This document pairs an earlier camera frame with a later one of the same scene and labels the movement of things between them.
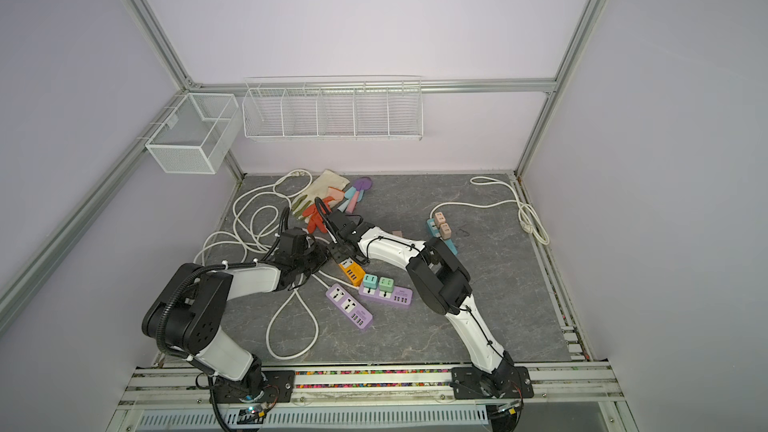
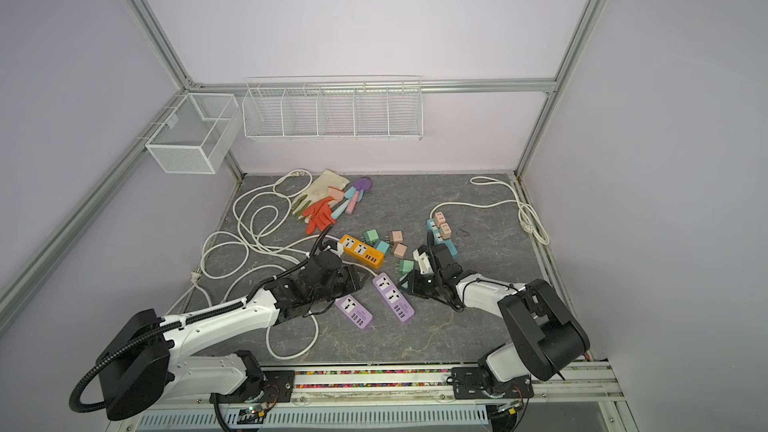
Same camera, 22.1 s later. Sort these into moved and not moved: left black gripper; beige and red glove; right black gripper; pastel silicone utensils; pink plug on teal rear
Moved: right black gripper; left black gripper
Not moved: pastel silicone utensils; beige and red glove; pink plug on teal rear
